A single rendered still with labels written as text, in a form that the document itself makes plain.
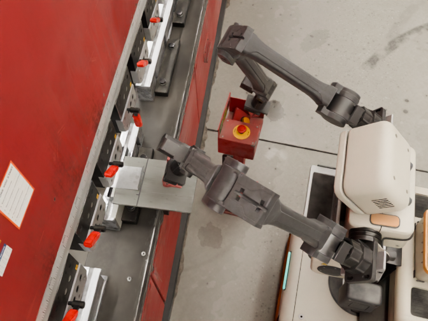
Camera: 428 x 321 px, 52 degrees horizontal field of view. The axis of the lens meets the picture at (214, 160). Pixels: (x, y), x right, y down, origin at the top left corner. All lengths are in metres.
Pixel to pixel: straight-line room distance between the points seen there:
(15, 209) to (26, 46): 0.29
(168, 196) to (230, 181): 0.63
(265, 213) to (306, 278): 1.32
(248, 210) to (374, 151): 0.44
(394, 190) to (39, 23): 0.86
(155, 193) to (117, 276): 0.30
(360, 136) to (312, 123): 1.67
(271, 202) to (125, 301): 0.79
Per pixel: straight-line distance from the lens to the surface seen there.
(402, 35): 3.55
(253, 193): 0.84
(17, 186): 0.87
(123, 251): 1.56
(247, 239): 2.47
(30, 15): 0.88
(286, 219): 0.92
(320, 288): 2.15
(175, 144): 1.27
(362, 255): 1.20
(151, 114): 1.80
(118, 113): 1.37
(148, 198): 1.47
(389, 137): 1.19
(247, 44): 1.27
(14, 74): 0.83
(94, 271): 1.46
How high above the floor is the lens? 2.32
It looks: 60 degrees down
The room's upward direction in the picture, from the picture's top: 2 degrees counter-clockwise
